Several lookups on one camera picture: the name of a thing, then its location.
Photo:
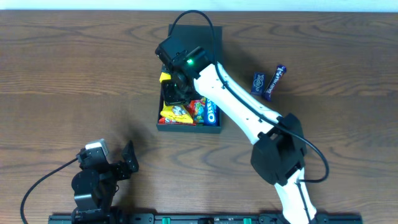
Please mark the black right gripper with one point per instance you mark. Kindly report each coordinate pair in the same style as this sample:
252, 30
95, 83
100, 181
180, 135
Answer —
173, 94

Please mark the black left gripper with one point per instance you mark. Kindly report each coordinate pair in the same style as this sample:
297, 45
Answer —
121, 169

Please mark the yellow nuts bag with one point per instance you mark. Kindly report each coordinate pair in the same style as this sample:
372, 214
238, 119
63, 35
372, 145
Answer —
178, 113

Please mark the Haribo gummy worms bag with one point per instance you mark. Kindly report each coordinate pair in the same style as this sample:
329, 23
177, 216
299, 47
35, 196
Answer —
196, 109

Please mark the red Hacks candy bag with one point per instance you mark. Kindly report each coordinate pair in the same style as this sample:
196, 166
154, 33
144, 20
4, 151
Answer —
164, 120

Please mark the blue Oreo cookie pack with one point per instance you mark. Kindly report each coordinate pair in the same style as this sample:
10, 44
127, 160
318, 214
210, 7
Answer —
211, 113

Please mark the dark green box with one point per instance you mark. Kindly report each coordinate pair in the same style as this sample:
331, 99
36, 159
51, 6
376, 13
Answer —
190, 37

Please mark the blue Eclipse mints box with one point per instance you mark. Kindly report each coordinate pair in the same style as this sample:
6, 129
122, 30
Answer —
258, 85

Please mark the Dairy Milk chocolate bar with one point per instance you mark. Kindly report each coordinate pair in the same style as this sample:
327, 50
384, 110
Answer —
278, 74

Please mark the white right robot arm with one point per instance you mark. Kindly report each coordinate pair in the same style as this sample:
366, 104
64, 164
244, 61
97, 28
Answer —
278, 150

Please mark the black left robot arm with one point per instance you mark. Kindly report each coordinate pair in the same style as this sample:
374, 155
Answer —
97, 183

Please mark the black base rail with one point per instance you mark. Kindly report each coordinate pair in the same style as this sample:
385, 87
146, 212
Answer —
265, 218

